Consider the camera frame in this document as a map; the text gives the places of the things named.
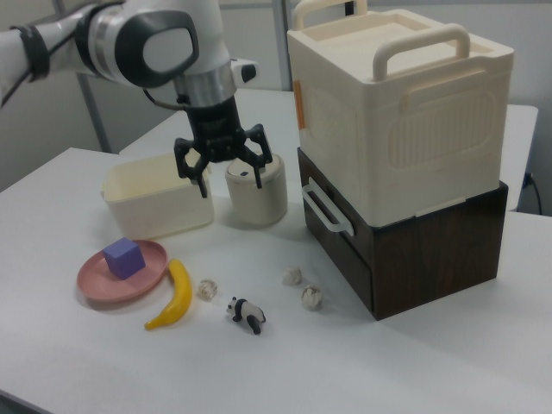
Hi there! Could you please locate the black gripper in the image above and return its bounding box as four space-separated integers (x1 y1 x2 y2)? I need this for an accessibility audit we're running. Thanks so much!
173 97 273 198

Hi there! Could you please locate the cream open plastic container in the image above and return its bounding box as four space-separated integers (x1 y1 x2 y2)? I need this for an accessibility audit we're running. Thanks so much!
101 153 216 241

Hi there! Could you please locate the dark wood drawer cabinet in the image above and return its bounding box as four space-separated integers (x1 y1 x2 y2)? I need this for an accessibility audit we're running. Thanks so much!
298 146 510 321

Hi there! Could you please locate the small cream lidded bin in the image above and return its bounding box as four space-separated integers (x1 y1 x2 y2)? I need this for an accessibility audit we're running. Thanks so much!
224 151 289 225

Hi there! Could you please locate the orange tag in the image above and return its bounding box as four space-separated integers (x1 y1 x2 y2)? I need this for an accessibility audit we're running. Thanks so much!
292 79 307 130

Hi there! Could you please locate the cream plastic storage box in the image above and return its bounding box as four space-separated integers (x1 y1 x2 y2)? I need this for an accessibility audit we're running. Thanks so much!
286 0 518 228

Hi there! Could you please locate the yellow banana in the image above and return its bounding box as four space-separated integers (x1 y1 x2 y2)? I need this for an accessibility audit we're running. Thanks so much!
143 258 194 332

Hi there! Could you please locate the purple cube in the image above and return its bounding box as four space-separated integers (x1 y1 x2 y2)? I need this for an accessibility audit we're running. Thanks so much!
103 236 145 281

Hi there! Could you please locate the panda toy figure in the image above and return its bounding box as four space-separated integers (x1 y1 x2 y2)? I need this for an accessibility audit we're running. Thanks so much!
225 296 267 336

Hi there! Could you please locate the pink plate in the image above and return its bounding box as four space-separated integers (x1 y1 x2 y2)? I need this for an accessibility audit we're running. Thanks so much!
76 239 169 303

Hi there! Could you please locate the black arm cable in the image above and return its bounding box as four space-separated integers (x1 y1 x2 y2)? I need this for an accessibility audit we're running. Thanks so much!
141 85 187 109

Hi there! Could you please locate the dark drawer with white handle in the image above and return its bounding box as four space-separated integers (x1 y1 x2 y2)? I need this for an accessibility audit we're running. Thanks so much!
298 148 375 271

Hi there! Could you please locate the grey metal post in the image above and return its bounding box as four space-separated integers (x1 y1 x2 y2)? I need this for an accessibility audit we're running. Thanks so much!
77 72 109 153

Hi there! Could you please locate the black wall cable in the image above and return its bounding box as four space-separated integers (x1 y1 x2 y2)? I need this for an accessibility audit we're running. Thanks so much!
523 172 543 215

